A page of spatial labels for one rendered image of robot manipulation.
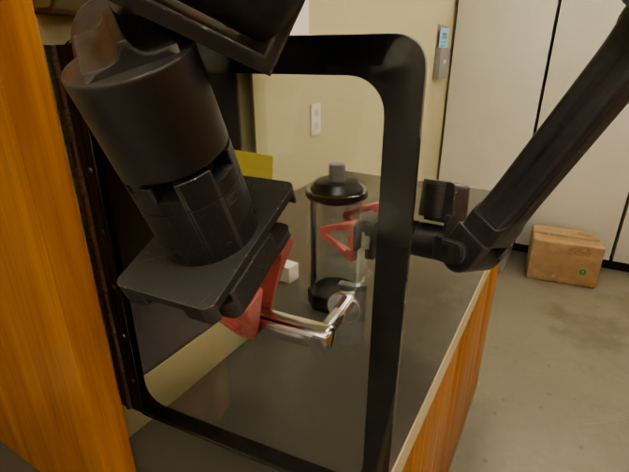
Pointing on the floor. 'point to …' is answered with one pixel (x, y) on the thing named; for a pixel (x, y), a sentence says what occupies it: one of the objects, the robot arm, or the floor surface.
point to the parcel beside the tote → (564, 256)
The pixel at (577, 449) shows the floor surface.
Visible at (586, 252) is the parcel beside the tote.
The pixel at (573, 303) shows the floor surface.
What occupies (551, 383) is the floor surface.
